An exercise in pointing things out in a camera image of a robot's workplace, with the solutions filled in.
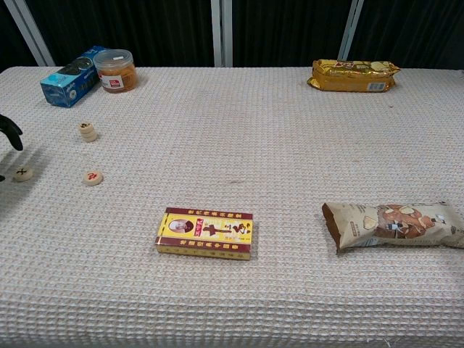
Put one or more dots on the blue cookie box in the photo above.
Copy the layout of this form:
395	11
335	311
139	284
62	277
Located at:
69	83

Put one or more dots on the black pleated curtain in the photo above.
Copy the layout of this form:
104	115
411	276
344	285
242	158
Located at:
145	29

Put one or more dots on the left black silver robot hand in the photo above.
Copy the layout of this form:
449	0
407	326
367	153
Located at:
11	131

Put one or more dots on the beige snack bag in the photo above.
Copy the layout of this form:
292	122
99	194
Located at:
395	226

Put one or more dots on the small round token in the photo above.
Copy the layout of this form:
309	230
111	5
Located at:
93	177

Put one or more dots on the clear plastic snack jar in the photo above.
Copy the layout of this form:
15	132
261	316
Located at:
116	72

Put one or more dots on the beige wooden disc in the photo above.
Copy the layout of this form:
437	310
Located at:
89	133
90	138

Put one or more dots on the beige waffle tablecloth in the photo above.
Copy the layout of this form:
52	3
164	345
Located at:
232	290

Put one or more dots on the yellow red spice box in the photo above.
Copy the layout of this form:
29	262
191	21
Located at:
206	232

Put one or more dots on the grey metal frame post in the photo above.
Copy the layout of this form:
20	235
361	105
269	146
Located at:
222	32
30	34
351	29

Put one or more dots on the gold biscuit pack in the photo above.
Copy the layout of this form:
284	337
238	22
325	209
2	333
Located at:
353	76

